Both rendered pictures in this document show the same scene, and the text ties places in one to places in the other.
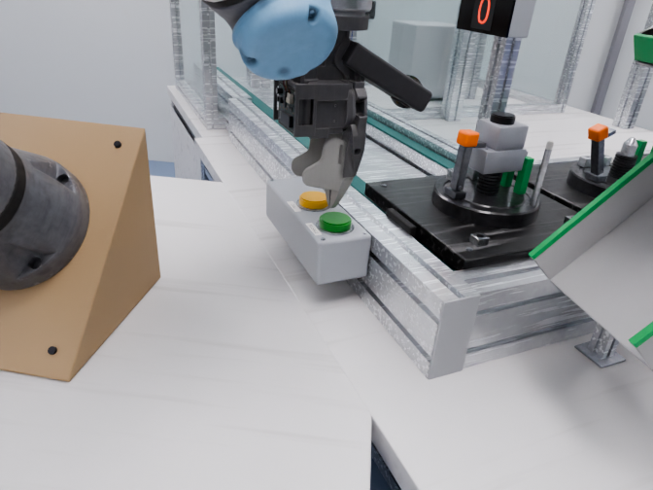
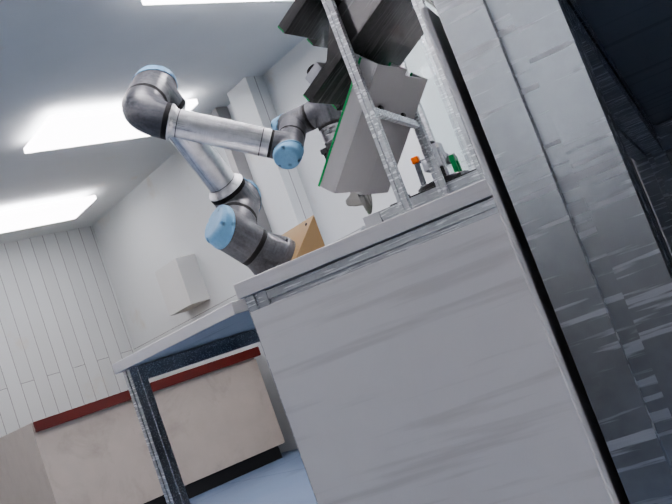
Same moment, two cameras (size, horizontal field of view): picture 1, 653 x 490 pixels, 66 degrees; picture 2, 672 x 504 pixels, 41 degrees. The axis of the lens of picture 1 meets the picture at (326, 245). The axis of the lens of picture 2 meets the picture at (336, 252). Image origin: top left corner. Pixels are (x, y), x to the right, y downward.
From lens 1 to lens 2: 206 cm
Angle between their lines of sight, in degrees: 57
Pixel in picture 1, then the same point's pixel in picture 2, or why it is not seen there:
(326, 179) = (355, 200)
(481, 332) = not seen: hidden behind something
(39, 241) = (272, 257)
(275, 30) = (276, 155)
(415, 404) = not seen: hidden behind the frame
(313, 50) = (291, 155)
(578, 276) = (385, 184)
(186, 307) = not seen: hidden behind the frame
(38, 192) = (271, 240)
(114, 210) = (300, 245)
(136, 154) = (309, 224)
